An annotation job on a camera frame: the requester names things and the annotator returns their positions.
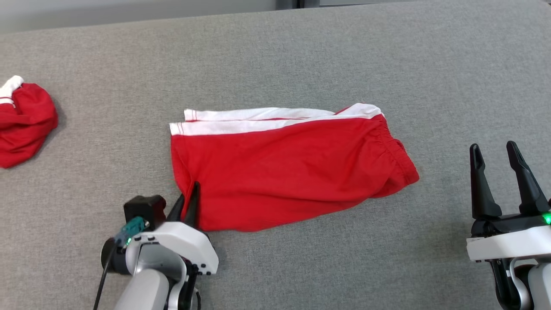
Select red and white shirt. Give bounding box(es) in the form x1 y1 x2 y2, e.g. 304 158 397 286
0 75 59 169

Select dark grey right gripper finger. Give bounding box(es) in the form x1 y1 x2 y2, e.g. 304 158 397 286
469 143 502 220
506 140 551 215

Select teal cable connector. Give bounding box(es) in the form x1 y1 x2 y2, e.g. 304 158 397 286
114 217 150 249

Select grey metal partition post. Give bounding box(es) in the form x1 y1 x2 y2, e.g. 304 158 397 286
275 0 321 9

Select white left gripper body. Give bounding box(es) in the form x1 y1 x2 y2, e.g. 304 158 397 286
125 222 219 276

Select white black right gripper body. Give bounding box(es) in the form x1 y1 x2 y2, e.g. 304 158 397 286
466 210 551 263

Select red shorts with white stripes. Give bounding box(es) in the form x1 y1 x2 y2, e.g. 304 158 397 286
169 102 420 233

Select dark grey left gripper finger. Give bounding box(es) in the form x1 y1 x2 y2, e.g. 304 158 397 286
184 181 201 229
167 194 186 223

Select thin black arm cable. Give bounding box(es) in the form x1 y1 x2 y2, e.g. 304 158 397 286
93 248 116 310

